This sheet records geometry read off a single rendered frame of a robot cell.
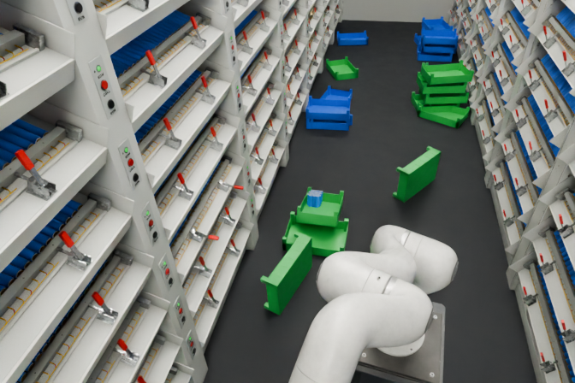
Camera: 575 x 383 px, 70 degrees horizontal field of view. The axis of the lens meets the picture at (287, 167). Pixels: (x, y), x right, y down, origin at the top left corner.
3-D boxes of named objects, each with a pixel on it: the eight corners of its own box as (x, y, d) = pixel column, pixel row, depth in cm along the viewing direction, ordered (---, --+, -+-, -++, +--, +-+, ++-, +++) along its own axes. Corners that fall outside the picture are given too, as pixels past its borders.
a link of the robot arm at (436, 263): (389, 272, 132) (399, 217, 117) (449, 297, 123) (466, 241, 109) (375, 299, 123) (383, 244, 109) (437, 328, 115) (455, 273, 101)
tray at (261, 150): (281, 126, 242) (288, 108, 233) (250, 193, 195) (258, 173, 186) (249, 113, 241) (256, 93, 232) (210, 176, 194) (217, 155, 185)
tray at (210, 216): (240, 173, 176) (246, 158, 170) (179, 291, 129) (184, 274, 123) (196, 155, 175) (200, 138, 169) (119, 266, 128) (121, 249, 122)
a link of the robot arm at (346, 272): (425, 275, 118) (372, 254, 125) (438, 236, 116) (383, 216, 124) (377, 344, 74) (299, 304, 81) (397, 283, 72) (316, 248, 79)
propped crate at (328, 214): (307, 199, 233) (307, 186, 231) (342, 203, 229) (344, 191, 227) (296, 221, 206) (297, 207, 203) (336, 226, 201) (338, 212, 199)
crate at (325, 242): (347, 229, 214) (348, 218, 209) (343, 259, 198) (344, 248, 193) (291, 221, 220) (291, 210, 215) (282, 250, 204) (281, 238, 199)
